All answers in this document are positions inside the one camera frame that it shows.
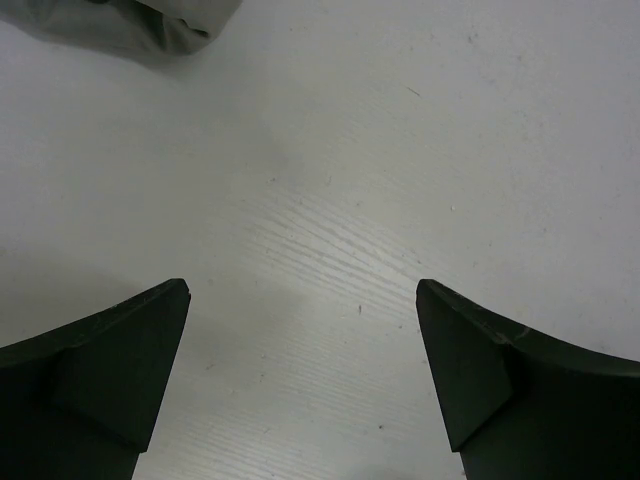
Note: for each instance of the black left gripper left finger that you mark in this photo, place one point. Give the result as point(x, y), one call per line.
point(81, 401)

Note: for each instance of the grey cloth placemat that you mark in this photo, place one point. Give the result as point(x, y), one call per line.
point(168, 28)

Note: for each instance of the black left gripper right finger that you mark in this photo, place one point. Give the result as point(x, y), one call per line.
point(519, 404)

